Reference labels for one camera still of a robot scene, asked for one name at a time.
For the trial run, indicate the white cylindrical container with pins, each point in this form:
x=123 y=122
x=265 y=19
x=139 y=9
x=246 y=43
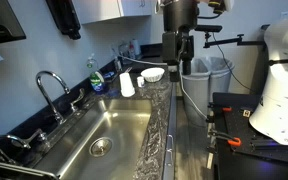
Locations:
x=136 y=46

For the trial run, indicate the small square marker tag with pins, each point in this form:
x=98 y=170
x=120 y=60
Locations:
x=246 y=113

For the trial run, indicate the black stereo camera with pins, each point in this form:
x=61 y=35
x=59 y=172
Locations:
x=209 y=28

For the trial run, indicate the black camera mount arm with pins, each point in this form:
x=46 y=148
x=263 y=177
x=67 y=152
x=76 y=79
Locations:
x=230 y=41

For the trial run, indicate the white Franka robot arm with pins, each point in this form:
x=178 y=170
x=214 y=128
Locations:
x=280 y=100

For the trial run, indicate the black clamp with orange grip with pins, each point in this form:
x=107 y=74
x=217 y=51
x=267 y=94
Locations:
x=226 y=109
x=234 y=142

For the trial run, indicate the clear container with red label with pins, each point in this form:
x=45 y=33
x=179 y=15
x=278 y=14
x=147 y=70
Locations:
x=131 y=53

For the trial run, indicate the small white bottle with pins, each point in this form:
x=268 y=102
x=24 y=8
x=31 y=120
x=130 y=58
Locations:
x=140 y=82

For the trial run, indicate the blue sponge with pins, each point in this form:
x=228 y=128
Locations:
x=110 y=76

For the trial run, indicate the black wall soap dispenser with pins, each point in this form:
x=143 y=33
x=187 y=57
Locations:
x=65 y=16

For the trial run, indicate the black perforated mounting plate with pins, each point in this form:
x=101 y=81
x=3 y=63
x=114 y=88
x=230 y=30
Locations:
x=240 y=128

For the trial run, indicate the chrome gooseneck faucet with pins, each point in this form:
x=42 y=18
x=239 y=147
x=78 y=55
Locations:
x=47 y=95

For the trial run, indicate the clear sanitizer pump bottle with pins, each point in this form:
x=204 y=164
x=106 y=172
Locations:
x=123 y=50

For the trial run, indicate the white coffee filter stack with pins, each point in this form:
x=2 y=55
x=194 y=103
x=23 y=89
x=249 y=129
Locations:
x=153 y=74

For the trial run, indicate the small chrome side faucet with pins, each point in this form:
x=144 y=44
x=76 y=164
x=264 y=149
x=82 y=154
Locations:
x=17 y=141

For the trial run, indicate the white paper cup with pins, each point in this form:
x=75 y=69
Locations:
x=126 y=86

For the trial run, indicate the stainless steel sink basin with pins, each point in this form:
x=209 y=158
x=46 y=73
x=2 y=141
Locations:
x=117 y=133

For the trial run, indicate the grey trash bin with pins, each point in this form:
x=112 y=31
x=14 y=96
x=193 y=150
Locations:
x=221 y=80
x=195 y=90

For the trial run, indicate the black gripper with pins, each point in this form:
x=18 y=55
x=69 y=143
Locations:
x=170 y=46

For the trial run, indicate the clear dish soap bottle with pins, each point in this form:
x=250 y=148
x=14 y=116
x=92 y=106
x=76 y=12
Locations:
x=96 y=80

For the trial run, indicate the thin pump bottle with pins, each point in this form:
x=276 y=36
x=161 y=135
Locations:
x=117 y=63

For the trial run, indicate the white upper cabinet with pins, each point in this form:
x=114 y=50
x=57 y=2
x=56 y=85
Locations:
x=100 y=10

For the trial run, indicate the white lower cabinet run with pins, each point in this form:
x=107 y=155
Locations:
x=169 y=150

